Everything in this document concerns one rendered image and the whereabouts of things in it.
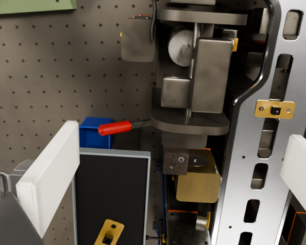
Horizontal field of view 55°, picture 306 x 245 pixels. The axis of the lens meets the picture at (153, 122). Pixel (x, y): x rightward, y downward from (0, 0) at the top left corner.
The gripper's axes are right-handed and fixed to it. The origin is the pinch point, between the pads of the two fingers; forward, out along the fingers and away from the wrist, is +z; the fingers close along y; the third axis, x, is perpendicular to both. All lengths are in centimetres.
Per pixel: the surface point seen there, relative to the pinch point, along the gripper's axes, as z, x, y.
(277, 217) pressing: 46, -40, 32
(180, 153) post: 36.1, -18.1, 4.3
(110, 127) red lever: 31.0, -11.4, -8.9
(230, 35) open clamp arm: 36.6, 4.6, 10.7
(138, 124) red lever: 34.6, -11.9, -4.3
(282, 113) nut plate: 46, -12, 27
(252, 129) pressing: 46, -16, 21
